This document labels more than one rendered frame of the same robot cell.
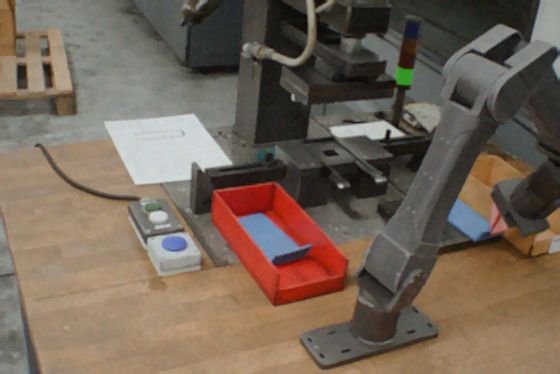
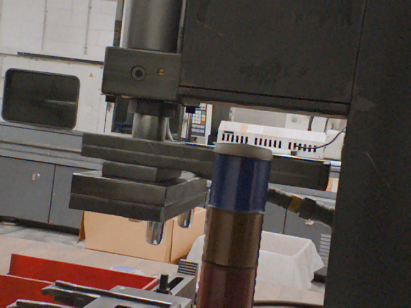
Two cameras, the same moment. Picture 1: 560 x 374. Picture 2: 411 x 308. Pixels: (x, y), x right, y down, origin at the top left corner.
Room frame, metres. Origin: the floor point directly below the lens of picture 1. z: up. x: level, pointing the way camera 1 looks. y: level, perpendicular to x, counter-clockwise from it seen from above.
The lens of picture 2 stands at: (1.69, -0.54, 1.21)
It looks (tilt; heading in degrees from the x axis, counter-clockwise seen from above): 3 degrees down; 133
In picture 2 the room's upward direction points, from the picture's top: 7 degrees clockwise
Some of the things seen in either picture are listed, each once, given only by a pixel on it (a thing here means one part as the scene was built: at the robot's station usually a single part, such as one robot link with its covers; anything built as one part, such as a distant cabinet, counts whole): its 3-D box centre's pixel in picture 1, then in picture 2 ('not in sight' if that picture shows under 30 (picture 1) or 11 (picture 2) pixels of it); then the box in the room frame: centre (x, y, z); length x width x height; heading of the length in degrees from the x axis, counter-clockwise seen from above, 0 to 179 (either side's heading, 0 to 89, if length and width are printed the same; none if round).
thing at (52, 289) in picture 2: (333, 177); (74, 293); (1.09, -0.09, 0.98); 0.07 x 0.02 x 0.01; 30
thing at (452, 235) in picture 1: (438, 222); not in sight; (1.10, -0.29, 0.91); 0.17 x 0.16 x 0.02; 120
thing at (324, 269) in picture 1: (275, 238); (65, 293); (0.95, 0.00, 0.93); 0.25 x 0.12 x 0.06; 30
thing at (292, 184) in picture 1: (331, 172); not in sight; (1.19, -0.09, 0.94); 0.20 x 0.10 x 0.07; 120
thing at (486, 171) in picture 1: (511, 204); not in sight; (1.16, -0.44, 0.93); 0.25 x 0.13 x 0.08; 30
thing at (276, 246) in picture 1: (267, 233); not in sight; (0.98, 0.02, 0.92); 0.15 x 0.07 x 0.03; 36
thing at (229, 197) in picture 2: (412, 28); (239, 181); (1.44, -0.23, 1.17); 0.04 x 0.04 x 0.03
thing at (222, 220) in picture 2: (409, 43); (233, 233); (1.44, -0.23, 1.14); 0.04 x 0.04 x 0.03
